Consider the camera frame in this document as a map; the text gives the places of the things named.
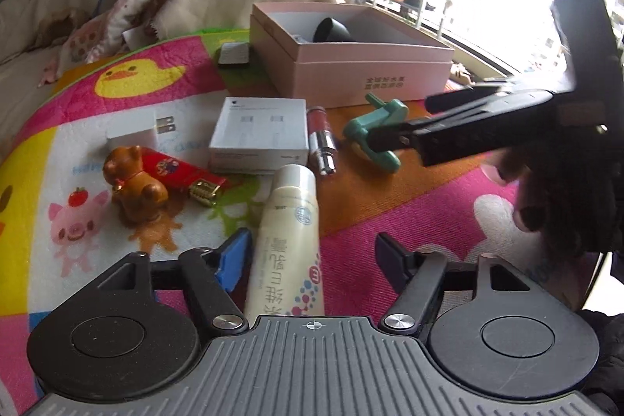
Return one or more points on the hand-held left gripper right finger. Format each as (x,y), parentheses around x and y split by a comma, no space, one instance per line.
(390,257)

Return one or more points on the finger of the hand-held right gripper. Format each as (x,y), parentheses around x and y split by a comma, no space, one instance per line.
(477,98)
(453,138)

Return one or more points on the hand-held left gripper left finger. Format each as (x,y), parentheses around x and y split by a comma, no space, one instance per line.
(234,257)

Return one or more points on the cream lotion bottle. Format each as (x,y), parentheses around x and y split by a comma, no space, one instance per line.
(287,240)

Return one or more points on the teal plastic toy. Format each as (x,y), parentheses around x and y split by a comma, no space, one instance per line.
(390,111)

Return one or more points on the pink cardboard box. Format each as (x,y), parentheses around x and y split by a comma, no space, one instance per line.
(370,70)

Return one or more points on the person's right forearm dark sleeve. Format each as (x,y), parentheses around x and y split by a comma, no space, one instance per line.
(575,201)

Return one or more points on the person's right hand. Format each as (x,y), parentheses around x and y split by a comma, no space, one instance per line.
(502,170)

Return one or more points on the red patterned lighter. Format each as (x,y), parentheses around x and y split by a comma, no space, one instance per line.
(170,167)

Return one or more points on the brown bear figurine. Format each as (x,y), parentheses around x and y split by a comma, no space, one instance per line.
(131,182)

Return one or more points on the red silver lip gloss tube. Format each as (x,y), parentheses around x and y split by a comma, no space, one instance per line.
(319,138)

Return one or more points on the black cylindrical cup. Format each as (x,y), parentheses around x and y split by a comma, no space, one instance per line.
(331,30)

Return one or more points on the white charger plug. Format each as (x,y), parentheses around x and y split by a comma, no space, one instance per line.
(129,131)

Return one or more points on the small grey white case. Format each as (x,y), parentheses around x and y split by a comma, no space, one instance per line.
(233,54)

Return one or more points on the white paper tag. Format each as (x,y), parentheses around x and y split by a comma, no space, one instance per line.
(136,38)

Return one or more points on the person's dark clothing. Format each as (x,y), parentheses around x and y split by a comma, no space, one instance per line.
(607,367)

